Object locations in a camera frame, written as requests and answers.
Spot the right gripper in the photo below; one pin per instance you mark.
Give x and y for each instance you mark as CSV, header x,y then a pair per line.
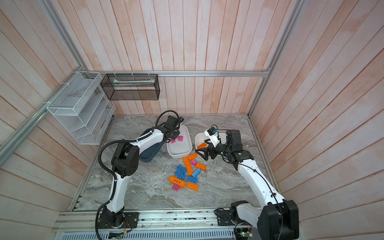
x,y
211,148

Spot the right white plastic bin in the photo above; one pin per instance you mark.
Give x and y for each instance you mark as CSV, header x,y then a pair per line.
x,y
201,138

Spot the light blue lego brick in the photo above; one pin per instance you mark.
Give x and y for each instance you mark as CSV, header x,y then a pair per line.
x,y
196,173

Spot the long orange lego centre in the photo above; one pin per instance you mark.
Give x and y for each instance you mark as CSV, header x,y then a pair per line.
x,y
188,166

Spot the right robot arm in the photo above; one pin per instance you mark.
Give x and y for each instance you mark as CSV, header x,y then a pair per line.
x,y
276,218

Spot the middle white plastic bin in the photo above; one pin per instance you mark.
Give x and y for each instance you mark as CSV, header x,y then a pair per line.
x,y
181,149

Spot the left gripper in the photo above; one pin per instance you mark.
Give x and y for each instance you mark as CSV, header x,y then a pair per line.
x,y
175,136

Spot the long orange technic lego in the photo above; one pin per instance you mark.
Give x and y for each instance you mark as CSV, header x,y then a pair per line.
x,y
175,180

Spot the black wire mesh basket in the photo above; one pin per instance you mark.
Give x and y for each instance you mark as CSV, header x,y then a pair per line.
x,y
127,87

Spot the blue lego double brick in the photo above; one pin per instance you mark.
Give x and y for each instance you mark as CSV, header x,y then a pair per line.
x,y
181,172

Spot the orange lego bottom plate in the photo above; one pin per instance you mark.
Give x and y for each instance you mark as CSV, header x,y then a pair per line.
x,y
192,186

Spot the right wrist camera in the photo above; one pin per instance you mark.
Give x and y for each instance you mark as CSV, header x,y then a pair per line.
x,y
213,135

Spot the orange lego plate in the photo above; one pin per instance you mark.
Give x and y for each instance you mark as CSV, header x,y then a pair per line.
x,y
192,156
192,186
201,166
201,146

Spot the orange lego top plate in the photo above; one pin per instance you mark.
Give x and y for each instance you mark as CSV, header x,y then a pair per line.
x,y
192,156

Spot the blue lego lower brick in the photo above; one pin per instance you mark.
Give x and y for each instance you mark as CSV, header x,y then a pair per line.
x,y
193,180

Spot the pink lego bottom brick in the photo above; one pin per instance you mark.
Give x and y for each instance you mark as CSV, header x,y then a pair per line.
x,y
176,187

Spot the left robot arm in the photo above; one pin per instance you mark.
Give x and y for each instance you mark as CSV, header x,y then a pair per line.
x,y
125,162

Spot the dark teal plastic bin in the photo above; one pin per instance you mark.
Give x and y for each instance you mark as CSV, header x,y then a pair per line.
x,y
148,155

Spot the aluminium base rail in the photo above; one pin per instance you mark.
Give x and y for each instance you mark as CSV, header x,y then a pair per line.
x,y
178,224

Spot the white wire mesh shelf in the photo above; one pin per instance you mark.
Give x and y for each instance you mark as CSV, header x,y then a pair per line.
x,y
81,110

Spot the white plastic bin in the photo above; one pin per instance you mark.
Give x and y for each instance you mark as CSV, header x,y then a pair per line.
x,y
181,149
201,138

